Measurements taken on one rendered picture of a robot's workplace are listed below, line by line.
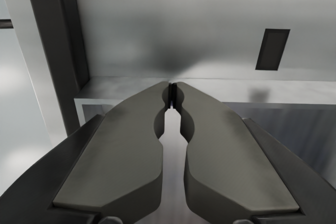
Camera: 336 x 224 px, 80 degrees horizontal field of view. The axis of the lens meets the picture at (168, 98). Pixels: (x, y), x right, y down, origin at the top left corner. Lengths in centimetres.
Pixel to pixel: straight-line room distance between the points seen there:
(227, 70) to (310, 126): 9
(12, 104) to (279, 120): 145
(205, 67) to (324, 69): 9
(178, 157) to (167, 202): 7
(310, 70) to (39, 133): 151
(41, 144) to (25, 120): 20
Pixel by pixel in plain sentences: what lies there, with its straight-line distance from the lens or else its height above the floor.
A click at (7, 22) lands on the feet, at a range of 118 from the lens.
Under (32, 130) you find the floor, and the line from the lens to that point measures 157.
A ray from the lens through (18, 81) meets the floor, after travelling 141.
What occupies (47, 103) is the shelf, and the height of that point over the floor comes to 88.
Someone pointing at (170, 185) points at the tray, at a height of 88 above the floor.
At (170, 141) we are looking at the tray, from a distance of 19.
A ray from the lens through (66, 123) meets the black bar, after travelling 17.
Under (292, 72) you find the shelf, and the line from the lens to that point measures 18.
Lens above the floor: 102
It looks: 61 degrees down
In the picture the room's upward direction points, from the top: 179 degrees counter-clockwise
